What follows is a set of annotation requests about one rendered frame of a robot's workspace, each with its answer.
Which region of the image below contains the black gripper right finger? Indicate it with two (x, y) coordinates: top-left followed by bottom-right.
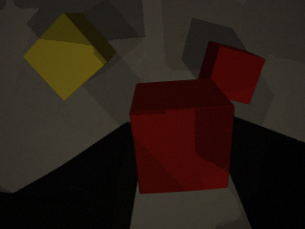
(229, 115), (305, 229)

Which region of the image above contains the dark red cube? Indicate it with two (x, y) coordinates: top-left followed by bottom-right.
(130, 79), (235, 195)
(198, 41), (266, 104)

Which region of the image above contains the yellow cube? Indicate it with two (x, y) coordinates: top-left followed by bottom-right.
(23, 12), (115, 100)

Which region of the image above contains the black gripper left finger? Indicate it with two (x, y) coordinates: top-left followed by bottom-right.
(0, 122), (138, 229)

